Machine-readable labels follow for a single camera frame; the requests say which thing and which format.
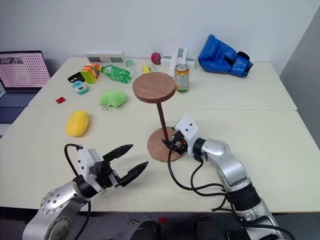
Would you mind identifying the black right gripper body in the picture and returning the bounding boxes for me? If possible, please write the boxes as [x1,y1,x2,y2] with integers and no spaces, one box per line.
[171,129,189,154]

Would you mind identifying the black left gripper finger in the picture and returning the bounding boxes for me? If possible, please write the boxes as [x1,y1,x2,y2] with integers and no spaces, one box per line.
[119,161,150,187]
[102,143,134,161]

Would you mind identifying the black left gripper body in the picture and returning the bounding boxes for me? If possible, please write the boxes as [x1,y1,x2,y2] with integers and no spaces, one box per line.
[95,159,126,190]

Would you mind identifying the wooden pole with round disc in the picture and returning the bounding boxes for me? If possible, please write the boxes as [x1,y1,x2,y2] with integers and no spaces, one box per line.
[132,71,177,142]

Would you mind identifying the round wooden base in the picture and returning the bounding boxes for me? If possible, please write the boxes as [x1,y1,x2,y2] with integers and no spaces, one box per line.
[146,126,185,163]

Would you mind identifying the red round toy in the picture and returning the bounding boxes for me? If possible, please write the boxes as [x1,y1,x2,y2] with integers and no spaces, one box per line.
[150,51,162,65]

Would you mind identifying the green plush toy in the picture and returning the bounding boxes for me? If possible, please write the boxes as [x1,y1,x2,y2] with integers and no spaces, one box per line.
[98,89,128,112]

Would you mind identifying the dark rounded shape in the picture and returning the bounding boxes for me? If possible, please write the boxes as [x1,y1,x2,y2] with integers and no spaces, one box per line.
[129,219,162,240]

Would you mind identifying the white teal small timer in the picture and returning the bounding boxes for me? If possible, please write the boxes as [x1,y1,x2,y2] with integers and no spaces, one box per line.
[72,80,90,96]

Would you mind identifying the green plastic bottle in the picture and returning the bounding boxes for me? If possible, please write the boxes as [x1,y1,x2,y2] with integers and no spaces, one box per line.
[99,64,133,85]

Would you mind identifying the orange green toy block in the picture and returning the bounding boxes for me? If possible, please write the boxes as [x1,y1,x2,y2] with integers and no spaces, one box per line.
[80,63,102,85]

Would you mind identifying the small white printed box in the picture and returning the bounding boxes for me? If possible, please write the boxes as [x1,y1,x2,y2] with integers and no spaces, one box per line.
[160,51,176,68]
[185,55,197,70]

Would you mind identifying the black flat case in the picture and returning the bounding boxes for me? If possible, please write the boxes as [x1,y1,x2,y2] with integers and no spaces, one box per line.
[67,71,86,84]

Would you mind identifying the tall white printed box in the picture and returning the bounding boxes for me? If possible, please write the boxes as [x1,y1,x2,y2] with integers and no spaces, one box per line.
[168,47,189,76]

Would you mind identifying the blue boxing glove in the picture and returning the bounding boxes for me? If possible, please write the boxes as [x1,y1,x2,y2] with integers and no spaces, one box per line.
[197,33,254,79]

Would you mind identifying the long white grey box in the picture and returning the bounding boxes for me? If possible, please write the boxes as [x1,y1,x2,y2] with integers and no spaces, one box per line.
[84,50,125,66]

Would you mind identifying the open laptop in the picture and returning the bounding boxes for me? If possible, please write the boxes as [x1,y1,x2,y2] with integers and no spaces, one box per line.
[0,50,52,125]

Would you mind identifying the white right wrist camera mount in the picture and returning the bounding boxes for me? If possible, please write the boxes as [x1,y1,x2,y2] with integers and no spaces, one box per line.
[174,116,200,156]

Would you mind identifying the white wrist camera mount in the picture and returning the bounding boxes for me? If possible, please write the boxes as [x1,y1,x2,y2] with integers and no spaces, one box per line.
[174,116,200,156]
[75,147,106,195]

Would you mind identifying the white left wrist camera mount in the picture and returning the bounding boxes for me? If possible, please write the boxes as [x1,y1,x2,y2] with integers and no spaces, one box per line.
[75,147,106,195]

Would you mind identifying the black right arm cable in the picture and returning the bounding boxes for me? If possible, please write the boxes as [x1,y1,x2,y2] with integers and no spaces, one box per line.
[167,149,235,213]

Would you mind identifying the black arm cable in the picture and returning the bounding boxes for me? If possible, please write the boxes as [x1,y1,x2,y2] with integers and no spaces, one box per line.
[64,143,92,240]
[167,149,235,213]

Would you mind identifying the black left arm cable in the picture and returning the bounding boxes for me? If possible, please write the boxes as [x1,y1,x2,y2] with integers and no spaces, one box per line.
[64,143,92,240]

